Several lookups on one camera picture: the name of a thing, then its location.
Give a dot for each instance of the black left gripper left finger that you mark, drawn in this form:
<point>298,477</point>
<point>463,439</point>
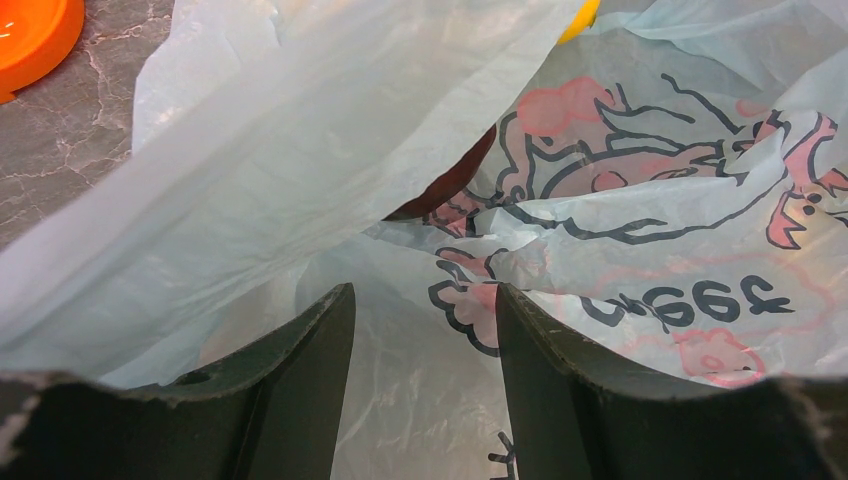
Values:
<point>270,410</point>

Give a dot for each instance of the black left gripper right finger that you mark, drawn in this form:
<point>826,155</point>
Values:
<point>581,411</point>

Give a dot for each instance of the light blue plastic bag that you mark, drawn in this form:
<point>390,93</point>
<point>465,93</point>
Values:
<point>671,183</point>

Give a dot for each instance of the yellow fake fruit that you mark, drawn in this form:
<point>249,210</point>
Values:
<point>583,20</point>

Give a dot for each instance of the orange arch block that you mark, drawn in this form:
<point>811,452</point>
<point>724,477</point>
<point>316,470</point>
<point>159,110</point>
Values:
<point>36,36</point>

